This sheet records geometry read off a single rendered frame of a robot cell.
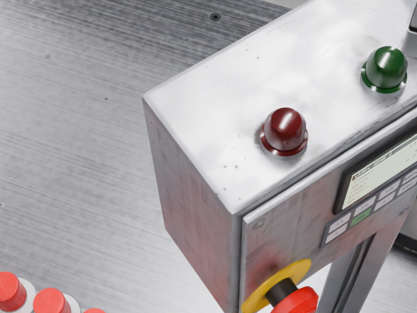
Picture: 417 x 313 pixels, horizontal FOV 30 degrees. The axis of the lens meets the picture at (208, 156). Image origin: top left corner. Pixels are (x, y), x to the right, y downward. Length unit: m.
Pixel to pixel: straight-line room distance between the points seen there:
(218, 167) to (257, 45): 0.08
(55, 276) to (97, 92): 0.30
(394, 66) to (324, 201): 0.09
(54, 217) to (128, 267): 0.13
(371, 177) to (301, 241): 0.06
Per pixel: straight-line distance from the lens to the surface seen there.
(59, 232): 1.13
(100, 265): 1.10
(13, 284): 0.83
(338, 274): 0.79
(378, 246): 0.70
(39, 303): 0.82
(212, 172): 0.42
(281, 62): 0.46
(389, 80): 0.44
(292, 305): 0.53
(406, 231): 1.08
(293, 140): 0.41
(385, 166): 0.47
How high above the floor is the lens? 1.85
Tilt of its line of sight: 61 degrees down
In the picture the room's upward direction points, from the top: 3 degrees counter-clockwise
